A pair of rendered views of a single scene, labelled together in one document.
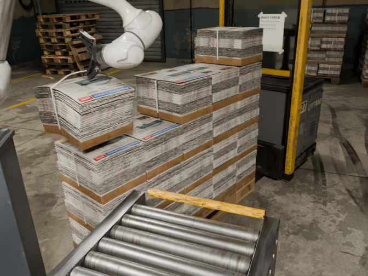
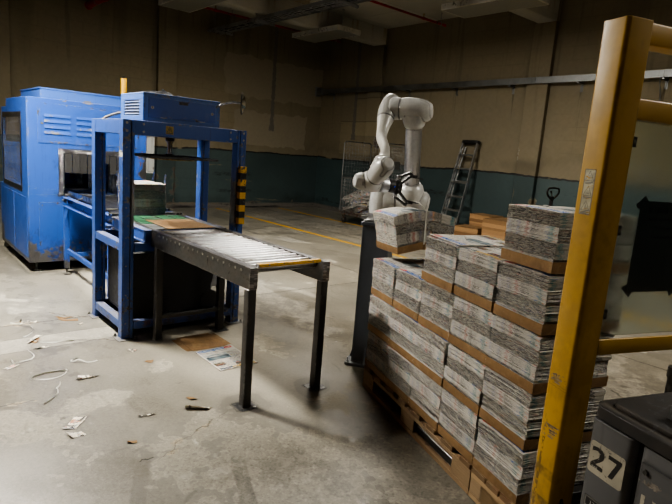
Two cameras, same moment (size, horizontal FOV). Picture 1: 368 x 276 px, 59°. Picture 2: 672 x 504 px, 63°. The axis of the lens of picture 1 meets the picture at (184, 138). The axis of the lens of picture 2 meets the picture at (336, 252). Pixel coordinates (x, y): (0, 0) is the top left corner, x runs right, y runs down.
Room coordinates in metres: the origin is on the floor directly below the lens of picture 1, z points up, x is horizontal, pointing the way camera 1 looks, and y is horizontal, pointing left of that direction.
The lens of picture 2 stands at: (2.53, -2.63, 1.43)
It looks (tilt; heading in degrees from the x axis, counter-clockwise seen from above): 10 degrees down; 116
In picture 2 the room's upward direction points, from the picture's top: 5 degrees clockwise
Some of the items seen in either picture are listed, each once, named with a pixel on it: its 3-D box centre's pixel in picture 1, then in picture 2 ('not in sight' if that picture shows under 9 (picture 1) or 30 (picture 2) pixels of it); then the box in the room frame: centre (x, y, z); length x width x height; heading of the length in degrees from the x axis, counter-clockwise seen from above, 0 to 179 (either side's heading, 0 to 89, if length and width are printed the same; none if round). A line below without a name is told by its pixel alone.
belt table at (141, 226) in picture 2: not in sight; (168, 227); (-0.56, 0.60, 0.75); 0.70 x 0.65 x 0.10; 157
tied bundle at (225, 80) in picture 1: (203, 85); (509, 277); (2.18, -0.15, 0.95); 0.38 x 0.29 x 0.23; 47
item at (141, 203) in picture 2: not in sight; (141, 197); (-1.09, 0.82, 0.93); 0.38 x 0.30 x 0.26; 157
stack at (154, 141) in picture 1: (162, 179); (443, 354); (1.86, 0.14, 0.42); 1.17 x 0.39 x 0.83; 138
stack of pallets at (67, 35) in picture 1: (72, 42); not in sight; (8.21, 2.62, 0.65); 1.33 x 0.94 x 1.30; 161
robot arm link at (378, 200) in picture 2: not in sight; (383, 197); (1.17, 0.78, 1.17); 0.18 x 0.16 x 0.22; 10
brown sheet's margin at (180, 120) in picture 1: (174, 108); (468, 280); (1.95, 0.05, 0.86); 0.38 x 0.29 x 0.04; 47
